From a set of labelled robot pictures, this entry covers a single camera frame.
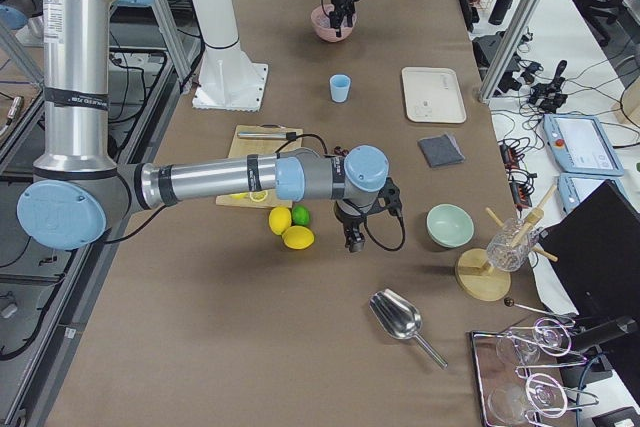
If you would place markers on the pink bowl with ice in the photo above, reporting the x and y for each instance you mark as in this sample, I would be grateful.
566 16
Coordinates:
321 24

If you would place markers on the light blue plastic cup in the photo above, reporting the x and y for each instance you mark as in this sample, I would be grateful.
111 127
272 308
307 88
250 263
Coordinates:
339 85

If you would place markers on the metal ice scoop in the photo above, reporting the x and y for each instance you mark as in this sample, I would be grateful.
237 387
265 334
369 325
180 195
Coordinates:
402 321

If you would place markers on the dark red cherries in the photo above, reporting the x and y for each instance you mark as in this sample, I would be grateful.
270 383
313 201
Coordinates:
341 151

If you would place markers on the wooden cup tree stand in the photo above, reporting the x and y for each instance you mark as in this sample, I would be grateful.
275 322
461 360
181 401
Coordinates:
478 277

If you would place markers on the yellow lemon front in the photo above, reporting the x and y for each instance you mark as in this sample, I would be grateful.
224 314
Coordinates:
298 237

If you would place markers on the green lime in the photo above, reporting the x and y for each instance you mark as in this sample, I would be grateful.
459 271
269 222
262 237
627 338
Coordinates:
300 215

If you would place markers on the yellow lemon near lime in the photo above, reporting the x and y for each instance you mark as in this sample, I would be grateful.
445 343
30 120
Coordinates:
279 220

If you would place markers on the mint green bowl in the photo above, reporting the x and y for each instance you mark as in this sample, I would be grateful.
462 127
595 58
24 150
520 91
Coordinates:
449 225

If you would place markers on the lemon half slice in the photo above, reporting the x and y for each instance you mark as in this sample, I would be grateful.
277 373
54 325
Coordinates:
259 196

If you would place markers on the beige plastic tray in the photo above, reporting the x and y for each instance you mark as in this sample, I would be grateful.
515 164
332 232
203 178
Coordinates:
432 95

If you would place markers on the grey folded cloth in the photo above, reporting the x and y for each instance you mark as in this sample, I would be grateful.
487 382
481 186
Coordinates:
441 150

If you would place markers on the wooden cutting board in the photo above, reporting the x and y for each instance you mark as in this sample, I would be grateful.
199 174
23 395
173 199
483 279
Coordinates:
243 147

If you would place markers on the clear textured glass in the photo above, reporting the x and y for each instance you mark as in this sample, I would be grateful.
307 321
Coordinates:
504 255

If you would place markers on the blue teach pendant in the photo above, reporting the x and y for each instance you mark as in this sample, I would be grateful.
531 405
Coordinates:
574 188
580 145

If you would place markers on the black monitor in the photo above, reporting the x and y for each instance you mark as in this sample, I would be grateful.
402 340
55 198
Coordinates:
597 245

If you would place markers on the black handled metal knife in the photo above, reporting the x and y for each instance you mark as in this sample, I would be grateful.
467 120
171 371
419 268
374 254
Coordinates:
280 136

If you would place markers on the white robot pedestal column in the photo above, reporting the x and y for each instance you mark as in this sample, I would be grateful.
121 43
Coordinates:
228 79

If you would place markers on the aluminium frame post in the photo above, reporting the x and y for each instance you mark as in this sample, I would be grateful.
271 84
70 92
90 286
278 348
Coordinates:
507 47

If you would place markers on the wire wine glass rack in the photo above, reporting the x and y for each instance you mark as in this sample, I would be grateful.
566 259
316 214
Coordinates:
518 374

